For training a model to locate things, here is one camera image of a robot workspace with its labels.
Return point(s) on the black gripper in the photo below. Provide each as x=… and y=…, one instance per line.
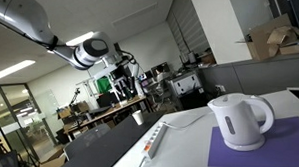
x=120, y=75

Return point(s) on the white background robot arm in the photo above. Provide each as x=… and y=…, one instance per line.
x=136, y=74

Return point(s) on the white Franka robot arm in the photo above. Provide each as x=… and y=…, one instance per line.
x=25, y=12

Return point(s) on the green cloth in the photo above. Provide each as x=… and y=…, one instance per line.
x=104, y=85

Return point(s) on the white paper cup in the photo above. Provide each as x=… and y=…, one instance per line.
x=138, y=118

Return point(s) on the wooden table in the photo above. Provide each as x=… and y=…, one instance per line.
x=105, y=113

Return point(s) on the seated person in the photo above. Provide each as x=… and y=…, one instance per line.
x=161, y=75

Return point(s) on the grey white cabinet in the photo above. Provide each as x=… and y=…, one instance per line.
x=186, y=84

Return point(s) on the grey office chair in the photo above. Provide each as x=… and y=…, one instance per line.
x=87, y=139

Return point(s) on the white electric kettle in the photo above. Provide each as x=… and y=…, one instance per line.
x=236, y=126

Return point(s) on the open cardboard box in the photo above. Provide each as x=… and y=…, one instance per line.
x=264, y=37

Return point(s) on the purple mat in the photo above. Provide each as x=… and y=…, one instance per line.
x=287, y=148

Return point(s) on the black camera tripod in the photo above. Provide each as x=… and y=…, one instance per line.
x=0, y=148

